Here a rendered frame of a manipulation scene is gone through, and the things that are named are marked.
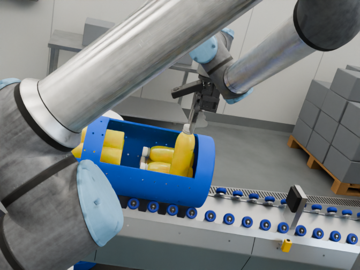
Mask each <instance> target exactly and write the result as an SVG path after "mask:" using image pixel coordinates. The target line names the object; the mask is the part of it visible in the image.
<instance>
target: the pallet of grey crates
mask: <svg viewBox="0 0 360 270"><path fill-rule="evenodd" d="M298 117H299V118H298V119H297V122H296V124H295V127H294V130H293V132H292V135H290V137H289V140H288V143H287V145H288V146H289V147H290V148H297V149H303V150H305V151H306V152H307V153H308V154H309V155H310V157H309V159H308V162H307V165H308V167H309V168H310V169H319V170H325V171H327V172H328V173H329V174H330V175H331V176H332V177H333V178H334V179H335V180H334V183H333V185H332V187H331V190H332V191H333V192H334V193H335V194H340V195H346V196H357V197H360V67H358V66H353V65H347V66H346V69H342V68H338V69H337V71H336V73H335V76H334V78H333V81H332V82H325V81H320V80H314V79H312V81H311V84H310V87H309V90H308V92H307V95H306V97H305V100H304V103H303V105H302V108H301V111H300V113H299V116H298ZM348 188H358V190H350V189H348Z"/></svg>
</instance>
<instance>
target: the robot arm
mask: <svg viewBox="0 0 360 270"><path fill-rule="evenodd" d="M262 1H263V0H148V1H146V2H145V3H144V4H142V5H141V6H140V7H138V8H137V9H135V10H134V11H133V12H132V13H130V14H129V15H128V16H126V17H125V18H124V19H122V20H121V21H120V22H118V23H117V24H116V25H115V26H113V27H112V28H111V29H109V30H108V31H106V32H105V33H104V34H102V35H101V36H100V37H99V38H97V39H96V40H95V41H93V42H92V43H91V44H89V45H88V46H87V47H86V48H84V49H83V50H82V51H80V52H79V53H77V54H76V55H75V56H73V57H72V58H71V59H70V60H68V61H67V62H66V63H64V64H63V65H62V66H60V67H59V68H58V69H56V70H55V71H54V72H52V73H51V74H50V75H49V76H47V77H46V78H44V79H43V80H39V79H33V78H26V79H24V80H22V81H21V80H19V79H17V78H7V79H3V80H1V81H0V202H1V203H2V204H3V206H4V207H5V209H6V210H7V213H6V214H4V215H3V216H1V217H0V270H68V269H69V268H70V267H72V266H73V265H75V264H76V263H78V262H80V261H81V260H82V259H84V258H85V257H87V256H88V255H90V254H91V253H92V252H94V251H95V250H97V249H98V248H100V247H102V246H104V245H105V244H106V243H107V241H109V240H110V239H112V238H113V237H114V236H115V235H116V234H118V233H119V232H120V230H121V229H122V226H123V222H124V218H123V212H122V208H121V205H120V203H119V200H118V198H117V195H116V193H115V191H114V189H113V188H112V186H111V184H110V182H109V181H108V179H107V178H106V176H105V174H104V173H103V172H102V170H101V169H100V168H99V167H98V166H97V165H96V164H94V162H93V161H91V160H82V161H80V162H78V161H77V159H76V158H75V157H74V155H73V154H72V152H71V151H72V150H73V149H75V148H76V147H77V146H79V145H80V143H81V136H82V130H83V129H84V128H85V127H86V126H88V125H90V124H91V123H92V122H94V121H95V120H96V119H98V118H99V117H101V116H102V115H103V114H105V113H106V112H108V111H109V110H110V109H112V108H113V107H114V106H116V105H117V104H119V103H120V102H122V101H123V100H124V99H126V98H127V97H128V96H130V95H131V94H133V93H134V92H135V91H137V90H138V89H140V88H141V87H143V86H144V85H145V84H147V83H148V82H150V81H151V80H152V79H154V78H155V77H157V76H158V75H159V74H161V73H162V72H163V71H165V70H166V69H168V68H169V67H171V66H172V65H173V64H175V63H176V62H178V61H179V60H180V59H182V58H183V57H184V56H186V55H187V54H189V55H190V57H191V58H192V59H193V60H194V61H195V62H197V63H199V64H198V68H197V73H198V74H199V75H198V78H199V79H200V80H197V81H194V82H191V83H188V84H185V85H182V86H179V87H175V88H173V89H171V95H172V98H173V99H176V98H180V97H181V96H185V95H188V94H191V93H194V95H193V100H192V106H191V110H190V115H189V121H188V124H190V126H189V131H190V134H192V133H193V130H194V128H205V127H206V126H207V124H208V123H207V121H205V119H206V116H205V115H204V113H203V112H202V110H204V111H209V112H212V113H216V111H217V108H218V105H219V101H220V98H219V97H220V94H221V95H222V97H223V99H224V100H225V101H226V102H227V103H228V104H234V103H236V102H238V101H240V100H242V99H244V98H245V97H247V96H248V95H249V94H251V93H252V92H253V87H254V86H256V85H257V84H259V83H261V82H263V81H264V80H266V79H268V78H270V77H271V76H273V75H275V74H277V73H279V72H280V71H282V70H284V69H286V68H287V67H289V66H291V65H293V64H295V63H296V62H298V61H300V60H302V59H303V58H305V57H306V56H308V55H310V54H312V53H314V52H315V51H322V52H329V51H333V50H336V49H338V48H340V47H342V46H343V45H345V44H347V43H348V42H350V41H351V40H352V39H353V38H354V37H355V36H356V35H357V34H358V32H359V31H360V0H297V2H296V4H295V6H294V9H293V12H292V15H291V16H290V17H289V18H287V19H286V20H285V21H284V22H283V23H281V24H280V25H279V26H278V27H277V28H275V29H274V30H273V31H271V32H270V33H269V34H268V35H267V36H266V37H264V38H263V39H262V40H261V41H260V42H258V43H257V44H256V45H255V46H254V47H252V48H251V49H250V50H249V51H248V52H246V53H245V54H244V55H243V56H242V57H241V58H239V59H238V60H237V61H235V60H234V59H233V57H232V56H231V54H230V53H229V52H230V48H231V44H232V41H233V39H234V31H233V30H232V29H229V28H226V27H227V26H228V25H229V24H231V23H232V22H233V21H235V20H236V19H238V18H239V17H240V16H242V15H243V14H245V13H246V12H248V11H249V10H250V9H252V8H253V7H255V6H256V5H257V4H259V3H260V2H262ZM208 83H209V84H208Z"/></svg>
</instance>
